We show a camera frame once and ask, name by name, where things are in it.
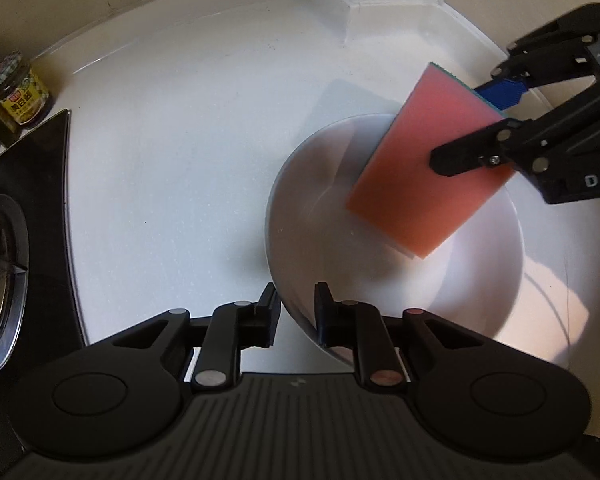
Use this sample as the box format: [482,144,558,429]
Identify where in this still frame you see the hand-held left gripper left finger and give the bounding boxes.
[109,282,282,394]

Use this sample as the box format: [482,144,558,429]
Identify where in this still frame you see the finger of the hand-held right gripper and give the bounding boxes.
[429,79,600,178]
[474,3,600,113]

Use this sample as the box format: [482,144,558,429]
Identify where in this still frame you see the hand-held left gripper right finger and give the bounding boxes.
[314,281,487,392]

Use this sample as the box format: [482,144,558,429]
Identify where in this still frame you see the pink and green sponge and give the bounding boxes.
[344,62,517,261]

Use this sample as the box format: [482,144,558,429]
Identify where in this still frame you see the white ceramic bowl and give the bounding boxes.
[264,113,526,367]

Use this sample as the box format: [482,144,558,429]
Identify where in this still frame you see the black glass gas hob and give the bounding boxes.
[0,108,89,480]

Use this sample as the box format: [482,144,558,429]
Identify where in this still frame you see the yellow label jar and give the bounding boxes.
[0,51,51,134]

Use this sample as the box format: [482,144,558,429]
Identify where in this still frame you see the gas burner with steel ring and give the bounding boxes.
[0,193,31,377]

